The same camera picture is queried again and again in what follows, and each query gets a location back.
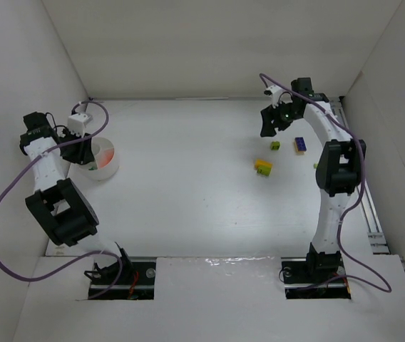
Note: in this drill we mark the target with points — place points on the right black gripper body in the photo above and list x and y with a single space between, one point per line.
270 119

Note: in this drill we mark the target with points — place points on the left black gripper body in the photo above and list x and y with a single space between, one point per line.
80 152

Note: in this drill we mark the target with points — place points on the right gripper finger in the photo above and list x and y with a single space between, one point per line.
268 129
282 121

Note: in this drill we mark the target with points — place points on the lime green lego brick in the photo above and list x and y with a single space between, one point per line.
264 170
275 145

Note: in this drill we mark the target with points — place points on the yellow lego brick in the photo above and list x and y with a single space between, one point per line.
262 163

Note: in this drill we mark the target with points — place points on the small orange lego brick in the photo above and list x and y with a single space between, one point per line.
104 158

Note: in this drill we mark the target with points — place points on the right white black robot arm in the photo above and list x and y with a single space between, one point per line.
338 173

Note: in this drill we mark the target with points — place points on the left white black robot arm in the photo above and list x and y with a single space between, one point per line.
56 203

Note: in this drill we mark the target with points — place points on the white round divided container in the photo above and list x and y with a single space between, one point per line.
97 145

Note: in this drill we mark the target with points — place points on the purple lego brick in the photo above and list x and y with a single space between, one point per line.
301 143

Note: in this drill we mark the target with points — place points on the flat yellow lego plate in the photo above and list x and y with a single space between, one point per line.
297 150

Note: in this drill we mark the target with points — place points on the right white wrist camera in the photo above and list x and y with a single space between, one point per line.
274 92

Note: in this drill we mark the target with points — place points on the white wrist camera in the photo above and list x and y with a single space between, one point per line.
78 121
274 92

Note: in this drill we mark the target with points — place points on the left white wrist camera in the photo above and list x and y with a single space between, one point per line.
78 121

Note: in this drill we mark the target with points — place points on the right aluminium rail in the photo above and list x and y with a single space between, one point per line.
365 205

